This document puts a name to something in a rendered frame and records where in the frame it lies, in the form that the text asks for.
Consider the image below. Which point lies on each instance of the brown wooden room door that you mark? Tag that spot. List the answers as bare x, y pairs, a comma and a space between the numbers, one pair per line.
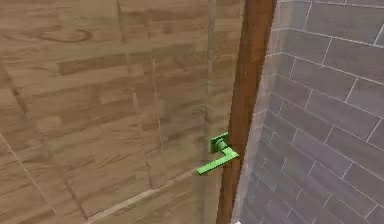
248, 83

